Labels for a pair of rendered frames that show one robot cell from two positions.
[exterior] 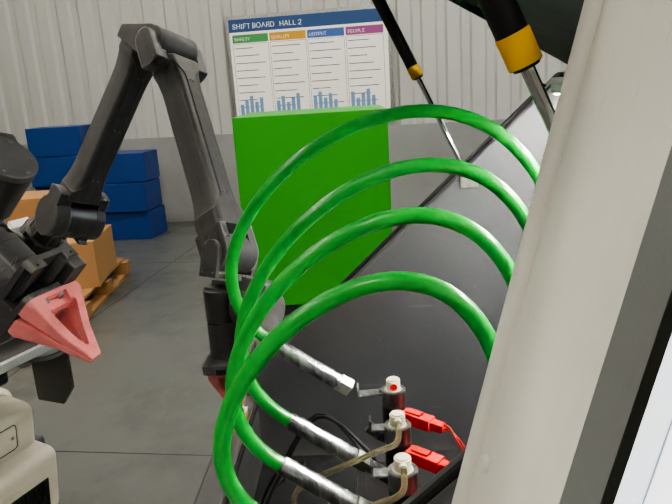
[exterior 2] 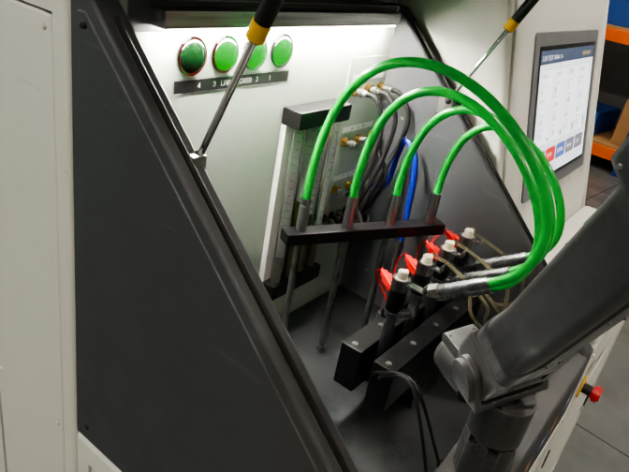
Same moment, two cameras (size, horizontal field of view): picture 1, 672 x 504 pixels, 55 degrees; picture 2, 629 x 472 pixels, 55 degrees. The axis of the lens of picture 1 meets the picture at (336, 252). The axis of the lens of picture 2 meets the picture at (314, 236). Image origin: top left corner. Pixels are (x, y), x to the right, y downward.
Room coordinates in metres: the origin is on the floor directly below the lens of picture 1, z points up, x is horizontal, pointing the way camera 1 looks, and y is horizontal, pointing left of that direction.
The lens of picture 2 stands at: (1.45, 0.23, 1.55)
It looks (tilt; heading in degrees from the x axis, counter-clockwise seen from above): 27 degrees down; 210
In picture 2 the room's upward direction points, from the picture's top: 11 degrees clockwise
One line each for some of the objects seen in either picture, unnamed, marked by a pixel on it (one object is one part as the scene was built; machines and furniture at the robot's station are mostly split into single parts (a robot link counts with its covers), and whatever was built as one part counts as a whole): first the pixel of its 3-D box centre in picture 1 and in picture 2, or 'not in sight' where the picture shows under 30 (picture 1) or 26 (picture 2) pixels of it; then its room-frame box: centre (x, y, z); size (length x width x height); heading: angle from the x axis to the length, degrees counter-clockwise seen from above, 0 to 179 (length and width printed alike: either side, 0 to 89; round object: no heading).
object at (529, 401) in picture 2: (226, 303); (498, 408); (0.91, 0.17, 1.15); 0.07 x 0.06 x 0.07; 52
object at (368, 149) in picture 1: (318, 205); not in sight; (4.40, 0.10, 0.65); 0.95 x 0.86 x 1.30; 89
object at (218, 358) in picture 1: (228, 341); (483, 454); (0.91, 0.17, 1.09); 0.10 x 0.07 x 0.07; 178
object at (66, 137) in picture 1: (97, 181); not in sight; (6.92, 2.52, 0.61); 1.26 x 0.48 x 1.22; 81
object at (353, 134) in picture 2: not in sight; (360, 138); (0.42, -0.31, 1.20); 0.13 x 0.03 x 0.31; 177
